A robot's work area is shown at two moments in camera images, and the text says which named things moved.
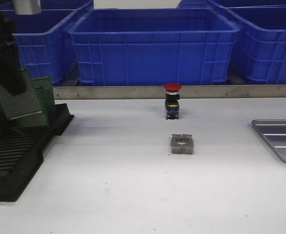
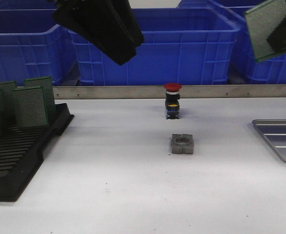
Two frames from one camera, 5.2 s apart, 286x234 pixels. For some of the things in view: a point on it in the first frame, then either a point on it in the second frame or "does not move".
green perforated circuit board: [24, 104] -> [263, 19]
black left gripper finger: [3, 60] -> [110, 26]
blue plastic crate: [160, 46] does not move
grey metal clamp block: [182, 144] does not move
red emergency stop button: [172, 104] does not move
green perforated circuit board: [39, 120] does not move
